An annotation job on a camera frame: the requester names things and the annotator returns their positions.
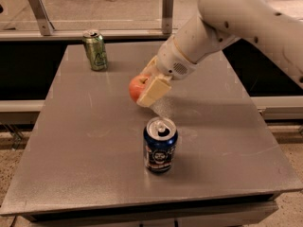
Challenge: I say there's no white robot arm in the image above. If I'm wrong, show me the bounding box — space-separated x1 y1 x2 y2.
129 0 303 107

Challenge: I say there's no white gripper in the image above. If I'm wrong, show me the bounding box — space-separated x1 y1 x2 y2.
136 36 198 107

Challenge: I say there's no blue pepsi can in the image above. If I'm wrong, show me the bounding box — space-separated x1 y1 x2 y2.
143 116 178 174

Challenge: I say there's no left metal railing bracket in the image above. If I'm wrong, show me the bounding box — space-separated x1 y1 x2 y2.
27 0 54 36

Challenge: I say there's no metal railing bracket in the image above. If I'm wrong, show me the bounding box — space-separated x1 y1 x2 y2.
27 0 54 36
161 0 174 34

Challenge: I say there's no green soda can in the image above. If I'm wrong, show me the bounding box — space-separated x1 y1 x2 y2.
82 29 108 71

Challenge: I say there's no red apple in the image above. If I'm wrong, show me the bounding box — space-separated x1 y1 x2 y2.
129 75 150 102

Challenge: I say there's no middle metal railing bracket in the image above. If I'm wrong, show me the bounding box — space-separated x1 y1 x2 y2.
161 0 174 34

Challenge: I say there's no grey metal table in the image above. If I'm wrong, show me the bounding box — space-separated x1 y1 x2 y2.
1 43 302 227

